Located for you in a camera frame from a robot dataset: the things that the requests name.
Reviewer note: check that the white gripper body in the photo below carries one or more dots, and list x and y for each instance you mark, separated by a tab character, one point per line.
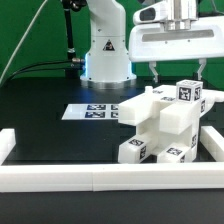
152	43

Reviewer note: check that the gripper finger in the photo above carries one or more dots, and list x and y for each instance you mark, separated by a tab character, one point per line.
154	71
201	68

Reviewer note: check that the white tagged cube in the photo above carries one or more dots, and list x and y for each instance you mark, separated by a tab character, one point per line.
188	90

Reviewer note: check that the white chair back frame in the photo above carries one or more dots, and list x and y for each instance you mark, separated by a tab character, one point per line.
129	111

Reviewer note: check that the white chair seat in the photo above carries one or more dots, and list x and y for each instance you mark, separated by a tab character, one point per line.
174	124

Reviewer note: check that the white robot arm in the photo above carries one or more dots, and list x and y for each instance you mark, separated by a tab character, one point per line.
108	61

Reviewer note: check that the white tag base sheet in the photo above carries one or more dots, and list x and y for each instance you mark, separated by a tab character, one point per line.
91	112

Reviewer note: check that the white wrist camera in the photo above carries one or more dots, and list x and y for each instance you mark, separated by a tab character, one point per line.
155	13

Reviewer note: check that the black camera stand pole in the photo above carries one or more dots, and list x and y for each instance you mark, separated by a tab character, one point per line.
69	6

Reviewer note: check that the white U-shaped obstacle frame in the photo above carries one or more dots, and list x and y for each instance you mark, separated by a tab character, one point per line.
106	177

